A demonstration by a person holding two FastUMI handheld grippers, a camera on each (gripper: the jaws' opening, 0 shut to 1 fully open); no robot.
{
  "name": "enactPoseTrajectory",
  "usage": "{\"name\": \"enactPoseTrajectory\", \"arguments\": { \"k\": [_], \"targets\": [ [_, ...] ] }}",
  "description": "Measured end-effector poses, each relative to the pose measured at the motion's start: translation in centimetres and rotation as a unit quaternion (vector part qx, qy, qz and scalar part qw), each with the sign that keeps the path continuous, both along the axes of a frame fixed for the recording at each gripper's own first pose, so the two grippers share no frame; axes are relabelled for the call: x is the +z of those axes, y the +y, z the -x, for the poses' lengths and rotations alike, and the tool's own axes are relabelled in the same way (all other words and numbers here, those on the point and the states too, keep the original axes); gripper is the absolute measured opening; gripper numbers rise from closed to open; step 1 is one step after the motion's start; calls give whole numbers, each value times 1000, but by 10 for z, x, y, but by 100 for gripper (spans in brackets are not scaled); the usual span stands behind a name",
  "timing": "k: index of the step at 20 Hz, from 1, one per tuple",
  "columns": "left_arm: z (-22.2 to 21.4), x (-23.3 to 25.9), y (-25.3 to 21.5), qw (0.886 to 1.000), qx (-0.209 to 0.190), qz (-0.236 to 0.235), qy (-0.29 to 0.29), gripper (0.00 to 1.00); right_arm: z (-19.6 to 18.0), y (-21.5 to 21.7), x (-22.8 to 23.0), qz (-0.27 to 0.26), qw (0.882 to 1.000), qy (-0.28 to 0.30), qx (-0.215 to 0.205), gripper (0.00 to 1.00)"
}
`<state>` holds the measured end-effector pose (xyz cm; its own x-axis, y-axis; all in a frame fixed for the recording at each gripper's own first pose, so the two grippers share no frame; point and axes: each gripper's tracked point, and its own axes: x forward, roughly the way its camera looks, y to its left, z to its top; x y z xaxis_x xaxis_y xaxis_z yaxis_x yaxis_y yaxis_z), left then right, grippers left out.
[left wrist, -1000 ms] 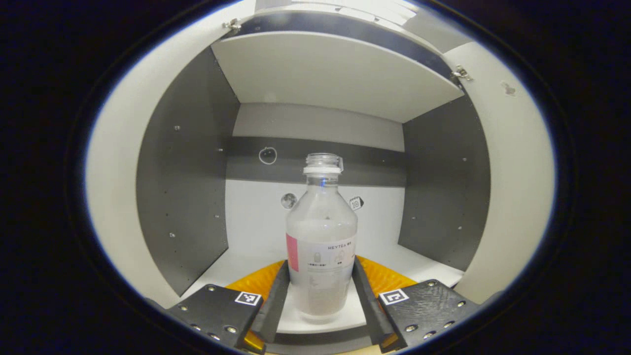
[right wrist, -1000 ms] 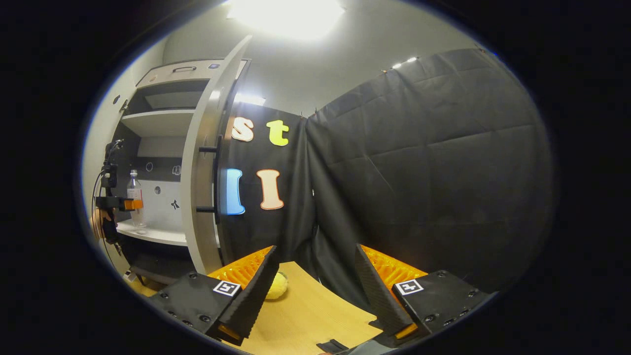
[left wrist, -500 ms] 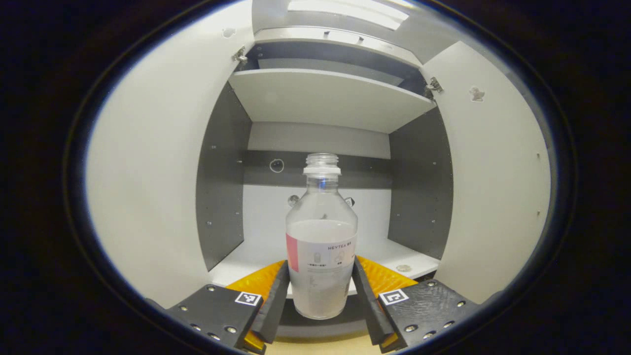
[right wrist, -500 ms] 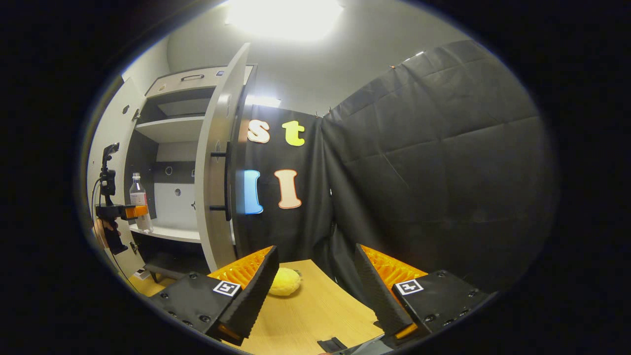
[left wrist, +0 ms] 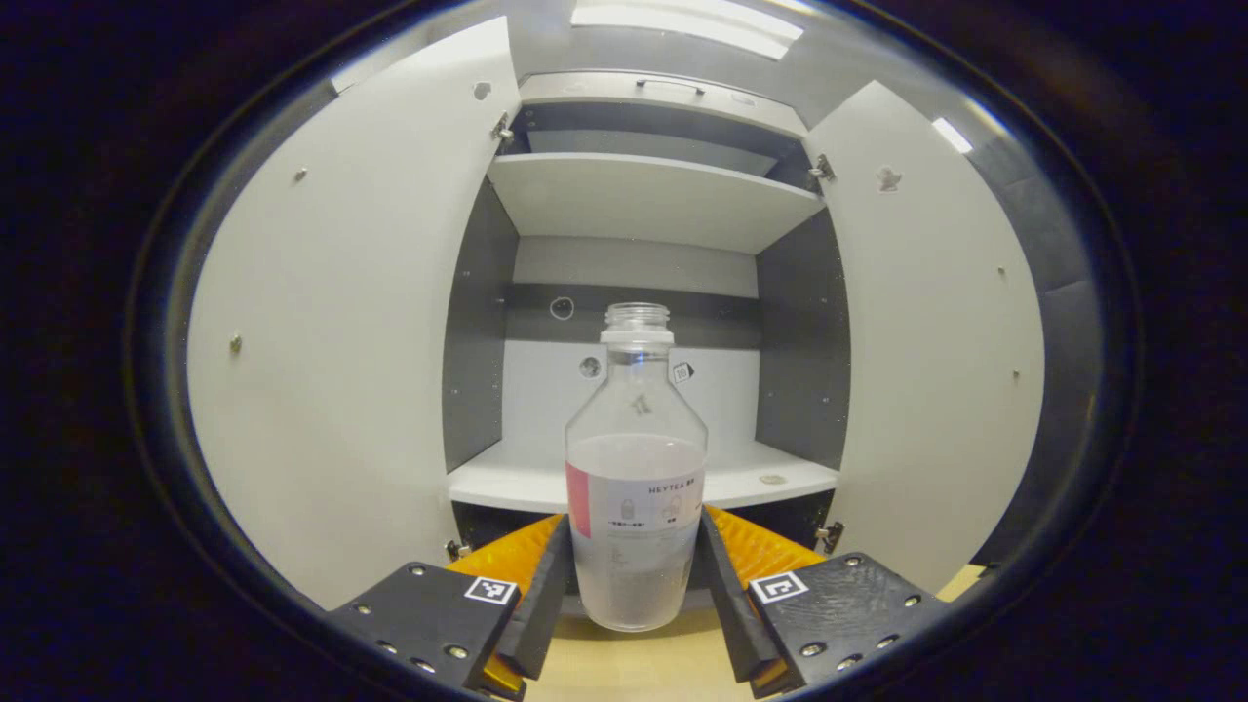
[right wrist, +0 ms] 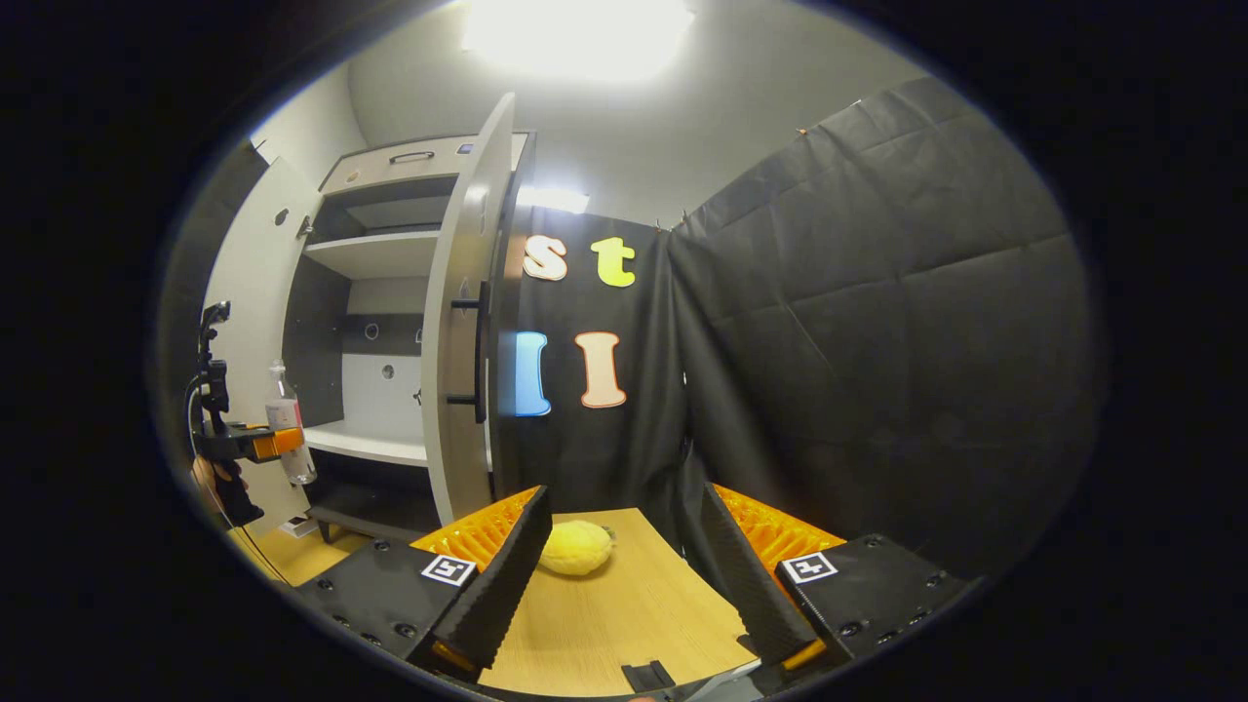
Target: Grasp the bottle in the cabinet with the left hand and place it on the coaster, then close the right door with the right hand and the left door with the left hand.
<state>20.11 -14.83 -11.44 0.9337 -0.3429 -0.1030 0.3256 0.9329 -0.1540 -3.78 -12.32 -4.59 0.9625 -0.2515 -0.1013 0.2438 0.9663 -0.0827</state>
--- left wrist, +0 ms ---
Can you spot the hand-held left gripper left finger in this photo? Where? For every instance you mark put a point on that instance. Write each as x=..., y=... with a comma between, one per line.
x=546, y=604

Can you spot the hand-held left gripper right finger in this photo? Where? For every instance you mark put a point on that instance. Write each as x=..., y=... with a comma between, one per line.
x=726, y=604

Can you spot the clear plastic bottle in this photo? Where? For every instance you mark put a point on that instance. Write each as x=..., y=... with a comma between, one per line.
x=634, y=546

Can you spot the grey cabinet door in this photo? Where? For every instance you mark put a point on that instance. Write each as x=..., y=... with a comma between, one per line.
x=936, y=370
x=331, y=341

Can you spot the grey cabinet drawer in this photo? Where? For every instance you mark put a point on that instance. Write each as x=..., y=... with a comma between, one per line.
x=624, y=97

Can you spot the grey cabinet shelf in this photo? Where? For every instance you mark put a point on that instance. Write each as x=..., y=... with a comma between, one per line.
x=643, y=200

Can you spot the large ceiling light panel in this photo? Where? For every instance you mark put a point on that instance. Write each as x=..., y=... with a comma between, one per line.
x=682, y=24

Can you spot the double ceiling light panel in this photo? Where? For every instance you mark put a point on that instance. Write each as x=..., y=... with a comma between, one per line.
x=952, y=135

